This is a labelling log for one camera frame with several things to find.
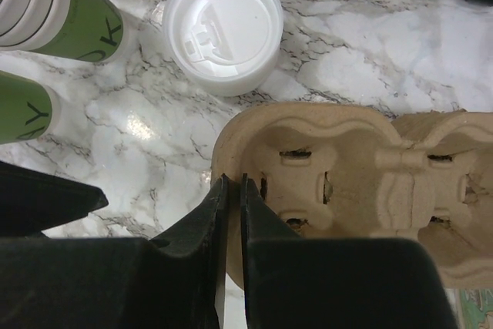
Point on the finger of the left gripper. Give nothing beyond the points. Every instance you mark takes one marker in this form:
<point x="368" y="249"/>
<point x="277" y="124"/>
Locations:
<point x="32" y="201"/>

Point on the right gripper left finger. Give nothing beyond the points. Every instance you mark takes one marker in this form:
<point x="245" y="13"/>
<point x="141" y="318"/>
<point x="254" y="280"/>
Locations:
<point x="195" y="269"/>

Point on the stack of green paper cups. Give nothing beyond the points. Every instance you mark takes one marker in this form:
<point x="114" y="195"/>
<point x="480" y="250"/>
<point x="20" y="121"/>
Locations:
<point x="84" y="30"/>

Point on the single cardboard cup carrier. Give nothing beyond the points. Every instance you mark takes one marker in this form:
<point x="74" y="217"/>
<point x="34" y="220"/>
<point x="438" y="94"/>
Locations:
<point x="338" y="171"/>

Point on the stack of white plastic lids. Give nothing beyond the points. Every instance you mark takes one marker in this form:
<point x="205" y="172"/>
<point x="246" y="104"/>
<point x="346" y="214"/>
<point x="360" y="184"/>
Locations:
<point x="226" y="47"/>

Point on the green Fresh paper bag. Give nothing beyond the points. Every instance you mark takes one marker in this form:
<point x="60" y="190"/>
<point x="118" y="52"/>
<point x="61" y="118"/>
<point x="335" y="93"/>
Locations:
<point x="472" y="308"/>

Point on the single green paper cup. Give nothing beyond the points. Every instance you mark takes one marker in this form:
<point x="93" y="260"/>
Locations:
<point x="29" y="109"/>

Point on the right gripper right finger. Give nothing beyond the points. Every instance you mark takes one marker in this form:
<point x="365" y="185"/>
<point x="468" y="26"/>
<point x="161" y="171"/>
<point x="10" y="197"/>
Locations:
<point x="263" y="233"/>

